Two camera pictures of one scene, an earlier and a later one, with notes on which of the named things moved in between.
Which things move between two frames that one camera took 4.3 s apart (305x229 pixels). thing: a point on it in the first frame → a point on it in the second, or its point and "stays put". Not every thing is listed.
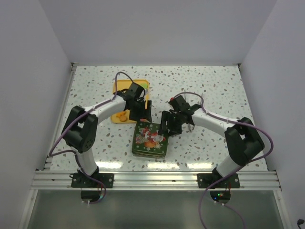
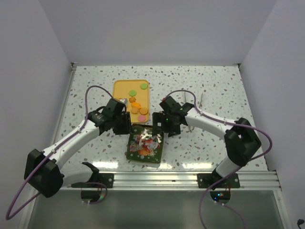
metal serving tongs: (200, 103) stays put
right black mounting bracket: (205, 180) stays put
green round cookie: (145, 85) stays put
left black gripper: (145, 113) → (127, 128)
